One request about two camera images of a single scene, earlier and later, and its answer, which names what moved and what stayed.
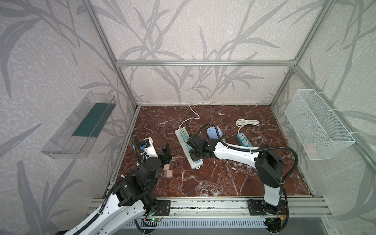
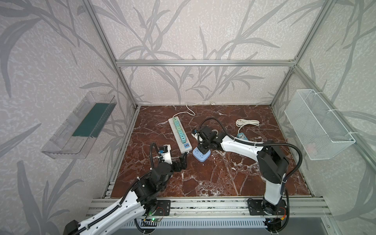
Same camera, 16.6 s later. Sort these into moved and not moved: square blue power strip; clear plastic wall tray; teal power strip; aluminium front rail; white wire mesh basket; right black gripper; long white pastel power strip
Moved: right black gripper; square blue power strip; long white pastel power strip
Not moved: aluminium front rail; white wire mesh basket; teal power strip; clear plastic wall tray
